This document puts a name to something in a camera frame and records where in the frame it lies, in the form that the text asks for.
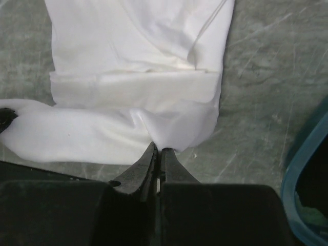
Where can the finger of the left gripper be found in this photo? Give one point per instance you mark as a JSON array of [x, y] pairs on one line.
[[7, 116]]

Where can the teal plastic basket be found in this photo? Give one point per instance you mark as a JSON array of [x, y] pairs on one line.
[[307, 224]]

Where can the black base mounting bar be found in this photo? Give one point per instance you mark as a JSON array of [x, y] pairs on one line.
[[11, 171]]

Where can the black t-shirt in basket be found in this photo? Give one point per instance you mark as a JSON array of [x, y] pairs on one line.
[[312, 183]]

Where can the white printed t-shirt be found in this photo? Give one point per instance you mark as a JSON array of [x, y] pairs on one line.
[[127, 74]]

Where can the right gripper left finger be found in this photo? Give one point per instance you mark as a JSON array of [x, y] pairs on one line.
[[85, 212]]

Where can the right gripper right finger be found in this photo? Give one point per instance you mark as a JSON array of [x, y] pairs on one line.
[[195, 213]]

